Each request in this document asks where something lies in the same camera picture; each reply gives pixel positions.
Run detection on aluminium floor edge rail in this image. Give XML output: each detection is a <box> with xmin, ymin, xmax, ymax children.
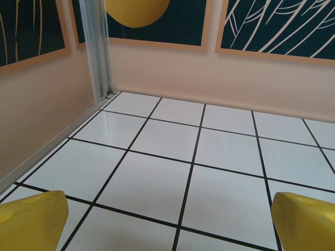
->
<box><xmin>0</xmin><ymin>91</ymin><xmax>122</xmax><ymax>196</ymax></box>

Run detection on dark wall panel golden lines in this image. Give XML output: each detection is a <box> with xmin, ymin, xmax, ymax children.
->
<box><xmin>0</xmin><ymin>0</ymin><xmax>72</xmax><ymax>75</ymax></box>

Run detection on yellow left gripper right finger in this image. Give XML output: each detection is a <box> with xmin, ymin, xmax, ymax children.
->
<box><xmin>270</xmin><ymin>191</ymin><xmax>335</xmax><ymax>251</ymax></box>

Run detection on aluminium corner post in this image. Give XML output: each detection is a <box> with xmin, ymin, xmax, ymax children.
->
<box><xmin>78</xmin><ymin>0</ymin><xmax>115</xmax><ymax>100</ymax></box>

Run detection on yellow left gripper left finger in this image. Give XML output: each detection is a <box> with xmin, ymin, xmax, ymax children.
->
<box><xmin>0</xmin><ymin>190</ymin><xmax>70</xmax><ymax>251</ymax></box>

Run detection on dark wall panel leaf outlines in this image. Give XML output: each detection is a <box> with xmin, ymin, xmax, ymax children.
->
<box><xmin>214</xmin><ymin>0</ymin><xmax>335</xmax><ymax>66</ymax></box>

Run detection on dark wall panel yellow oval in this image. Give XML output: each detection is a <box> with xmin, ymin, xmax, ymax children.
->
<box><xmin>72</xmin><ymin>0</ymin><xmax>210</xmax><ymax>53</ymax></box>

